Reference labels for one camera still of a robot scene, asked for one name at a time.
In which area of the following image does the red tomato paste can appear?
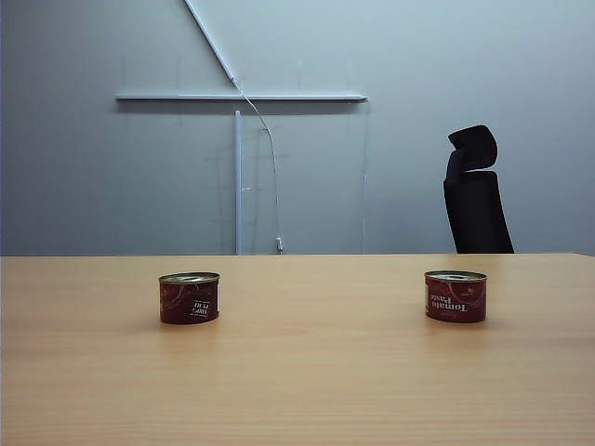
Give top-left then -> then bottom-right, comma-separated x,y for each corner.
423,269 -> 489,322

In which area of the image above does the red can with black label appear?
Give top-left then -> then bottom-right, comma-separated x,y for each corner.
157,271 -> 221,326

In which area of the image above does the black office chair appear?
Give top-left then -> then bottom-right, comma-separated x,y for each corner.
442,124 -> 516,255

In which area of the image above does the vertical white wall conduit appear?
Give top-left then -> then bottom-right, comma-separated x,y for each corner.
233,110 -> 244,256

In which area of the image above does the thin white hanging cable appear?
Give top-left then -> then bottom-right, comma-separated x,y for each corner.
235,78 -> 284,253

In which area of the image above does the horizontal white wall conduit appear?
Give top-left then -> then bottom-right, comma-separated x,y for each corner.
114,93 -> 369,103

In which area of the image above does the diagonal white wall conduit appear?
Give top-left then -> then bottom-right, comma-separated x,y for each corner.
183,0 -> 239,84

